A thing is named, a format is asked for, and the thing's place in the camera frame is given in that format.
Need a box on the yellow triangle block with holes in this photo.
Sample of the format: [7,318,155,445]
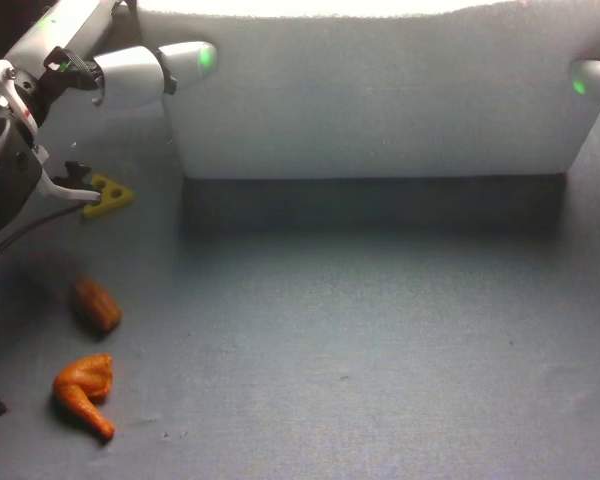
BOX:
[82,172,136,220]

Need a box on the white styrofoam tray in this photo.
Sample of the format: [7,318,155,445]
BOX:
[167,94,599,180]

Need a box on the grey table cloth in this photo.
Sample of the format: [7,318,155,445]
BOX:
[0,99,600,480]

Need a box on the orange toy chicken wing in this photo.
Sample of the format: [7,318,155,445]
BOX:
[52,352,117,442]

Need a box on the white styrofoam lid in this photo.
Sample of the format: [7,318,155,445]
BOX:
[136,0,600,101]

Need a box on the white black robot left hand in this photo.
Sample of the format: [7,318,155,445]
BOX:
[3,0,218,107]

